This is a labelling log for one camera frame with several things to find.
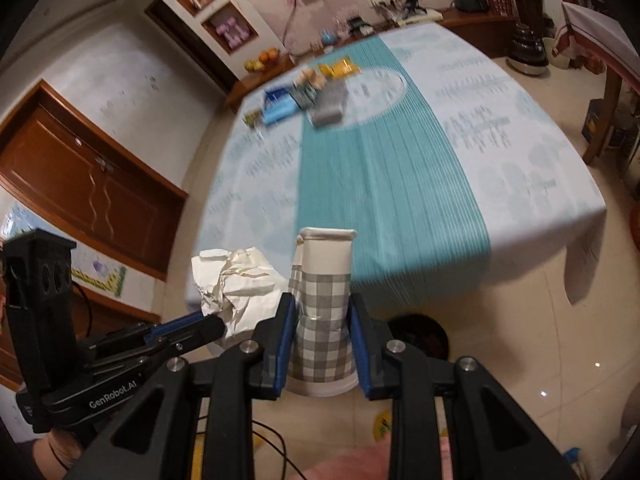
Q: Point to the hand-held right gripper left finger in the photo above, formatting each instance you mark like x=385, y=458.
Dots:
x=285, y=345

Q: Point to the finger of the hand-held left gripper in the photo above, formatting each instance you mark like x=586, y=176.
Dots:
x=200, y=335
x=185, y=322

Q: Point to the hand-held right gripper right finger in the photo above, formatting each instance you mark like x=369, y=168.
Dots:
x=361, y=350

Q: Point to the black trash bin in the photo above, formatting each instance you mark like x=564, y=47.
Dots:
x=425, y=335

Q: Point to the white paper bag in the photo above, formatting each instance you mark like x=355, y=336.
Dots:
x=240, y=280

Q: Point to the checkered paper cup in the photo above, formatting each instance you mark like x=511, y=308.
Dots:
x=325, y=280

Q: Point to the blue face mask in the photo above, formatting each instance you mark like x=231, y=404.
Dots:
x=277, y=113

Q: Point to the person's left hand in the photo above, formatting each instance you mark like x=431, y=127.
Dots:
x=65, y=450

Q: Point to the yellow slipper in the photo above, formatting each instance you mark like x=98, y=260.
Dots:
x=382, y=422

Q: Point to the brown wooden door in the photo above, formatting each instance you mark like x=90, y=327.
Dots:
x=90, y=175

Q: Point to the tree print tablecloth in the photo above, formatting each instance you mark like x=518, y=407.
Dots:
x=390, y=170

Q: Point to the small green packet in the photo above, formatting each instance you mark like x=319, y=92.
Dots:
x=252, y=119

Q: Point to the dark blue packet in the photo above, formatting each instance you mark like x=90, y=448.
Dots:
x=277, y=96

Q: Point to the wooden side cabinet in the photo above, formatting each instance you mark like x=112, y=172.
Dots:
x=260, y=80

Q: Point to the beige packet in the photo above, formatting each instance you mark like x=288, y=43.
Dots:
x=310, y=80

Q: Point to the yellow packet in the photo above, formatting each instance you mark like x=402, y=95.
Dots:
x=345, y=67

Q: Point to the pink dumbbell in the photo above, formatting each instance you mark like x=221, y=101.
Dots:
x=239, y=27
x=225, y=34

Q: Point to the blue round device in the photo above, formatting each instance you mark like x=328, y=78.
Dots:
x=327, y=37

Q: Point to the white set-top box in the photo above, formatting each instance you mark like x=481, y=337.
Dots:
x=417, y=17

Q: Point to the dark round cooker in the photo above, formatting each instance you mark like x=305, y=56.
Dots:
x=527, y=50

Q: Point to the wooden television stand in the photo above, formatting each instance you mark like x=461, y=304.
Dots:
x=475, y=25

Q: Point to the red basket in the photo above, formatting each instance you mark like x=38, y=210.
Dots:
x=500, y=1

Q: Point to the dark wooden bin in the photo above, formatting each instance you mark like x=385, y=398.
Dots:
x=527, y=6

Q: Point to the pink covered table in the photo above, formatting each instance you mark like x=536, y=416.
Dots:
x=600, y=35

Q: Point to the children's wall sticker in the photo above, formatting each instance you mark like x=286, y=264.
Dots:
x=95, y=270

